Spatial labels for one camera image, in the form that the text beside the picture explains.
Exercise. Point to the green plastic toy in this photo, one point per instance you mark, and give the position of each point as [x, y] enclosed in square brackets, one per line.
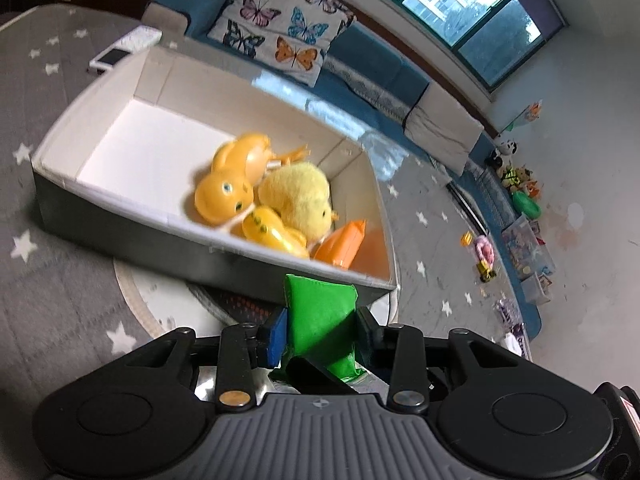
[523, 204]

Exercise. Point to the yellow toy truck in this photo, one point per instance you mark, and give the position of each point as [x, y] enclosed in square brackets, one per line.
[486, 271]

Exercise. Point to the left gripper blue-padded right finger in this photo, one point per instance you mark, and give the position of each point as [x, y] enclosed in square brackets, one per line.
[395, 354]

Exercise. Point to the pink toy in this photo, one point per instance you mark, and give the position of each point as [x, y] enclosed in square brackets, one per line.
[484, 250]

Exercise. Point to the clear plastic storage box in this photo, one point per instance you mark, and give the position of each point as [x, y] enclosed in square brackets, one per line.
[537, 289]

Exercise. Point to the beige cushion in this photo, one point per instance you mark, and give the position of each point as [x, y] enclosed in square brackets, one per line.
[443, 128]

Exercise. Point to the small orange toy block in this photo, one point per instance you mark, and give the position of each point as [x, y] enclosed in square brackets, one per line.
[467, 239]

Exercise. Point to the green framed window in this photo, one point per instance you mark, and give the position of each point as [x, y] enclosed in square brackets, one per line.
[491, 38]

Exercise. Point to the panda plush toy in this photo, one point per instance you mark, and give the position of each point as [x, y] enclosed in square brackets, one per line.
[501, 156]

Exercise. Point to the white cardboard box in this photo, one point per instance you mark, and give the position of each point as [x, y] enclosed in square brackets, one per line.
[118, 169]

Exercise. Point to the white remote control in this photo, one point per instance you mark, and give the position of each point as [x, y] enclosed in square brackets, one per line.
[141, 38]

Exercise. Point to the yellow plush chick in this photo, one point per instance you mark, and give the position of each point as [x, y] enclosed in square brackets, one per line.
[300, 195]

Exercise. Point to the blue sofa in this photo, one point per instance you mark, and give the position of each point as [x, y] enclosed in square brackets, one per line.
[367, 78]

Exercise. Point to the butterfly print pillow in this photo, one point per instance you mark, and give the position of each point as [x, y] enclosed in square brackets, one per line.
[291, 36]

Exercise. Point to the green bean bag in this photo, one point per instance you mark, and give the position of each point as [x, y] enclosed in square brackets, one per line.
[320, 316]

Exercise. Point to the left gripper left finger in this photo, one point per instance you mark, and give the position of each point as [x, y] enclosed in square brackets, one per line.
[242, 348]

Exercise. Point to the orange plastic duck toy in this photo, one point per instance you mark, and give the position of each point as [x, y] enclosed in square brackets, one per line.
[237, 167]

